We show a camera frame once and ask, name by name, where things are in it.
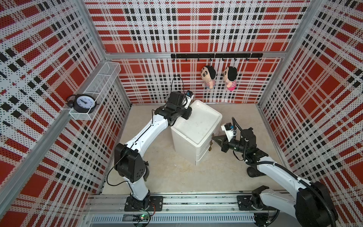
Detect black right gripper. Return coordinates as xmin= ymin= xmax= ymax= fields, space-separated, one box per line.
xmin=213 ymin=134 xmax=247 ymax=154

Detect white plastic drawer cabinet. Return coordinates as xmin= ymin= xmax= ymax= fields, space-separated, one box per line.
xmin=171 ymin=100 xmax=222 ymax=166

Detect white top drawer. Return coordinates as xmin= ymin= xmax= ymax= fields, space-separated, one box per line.
xmin=195 ymin=132 xmax=215 ymax=156

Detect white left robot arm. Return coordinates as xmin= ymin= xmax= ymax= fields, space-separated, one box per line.
xmin=112 ymin=90 xmax=194 ymax=211

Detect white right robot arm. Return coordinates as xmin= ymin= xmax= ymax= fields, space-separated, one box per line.
xmin=212 ymin=118 xmax=338 ymax=227

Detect black cylinder on floor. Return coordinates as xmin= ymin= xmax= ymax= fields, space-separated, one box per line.
xmin=247 ymin=166 xmax=265 ymax=178

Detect plush doll blue shorts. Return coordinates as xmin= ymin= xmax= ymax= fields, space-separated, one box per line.
xmin=200 ymin=65 xmax=216 ymax=89

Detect plush doll pink shorts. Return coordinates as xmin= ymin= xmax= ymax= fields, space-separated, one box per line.
xmin=223 ymin=66 xmax=237 ymax=91

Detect black alarm clock in basket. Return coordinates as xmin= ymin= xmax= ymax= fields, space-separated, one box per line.
xmin=66 ymin=94 xmax=97 ymax=114

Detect small circuit board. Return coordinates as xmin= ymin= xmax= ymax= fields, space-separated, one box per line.
xmin=122 ymin=214 xmax=150 ymax=222

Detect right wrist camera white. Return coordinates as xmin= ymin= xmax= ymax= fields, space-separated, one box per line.
xmin=221 ymin=123 xmax=236 ymax=142

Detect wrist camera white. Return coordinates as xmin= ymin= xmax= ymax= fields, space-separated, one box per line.
xmin=182 ymin=90 xmax=194 ymax=109
xmin=221 ymin=123 xmax=236 ymax=142

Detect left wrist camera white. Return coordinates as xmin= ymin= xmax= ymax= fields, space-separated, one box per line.
xmin=182 ymin=90 xmax=194 ymax=109

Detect black wall hook rail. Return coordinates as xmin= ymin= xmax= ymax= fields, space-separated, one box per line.
xmin=171 ymin=53 xmax=263 ymax=60

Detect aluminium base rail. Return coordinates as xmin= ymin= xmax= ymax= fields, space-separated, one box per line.
xmin=82 ymin=192 xmax=321 ymax=226

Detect white wire wall basket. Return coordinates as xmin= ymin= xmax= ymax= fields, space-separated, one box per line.
xmin=70 ymin=61 xmax=121 ymax=121

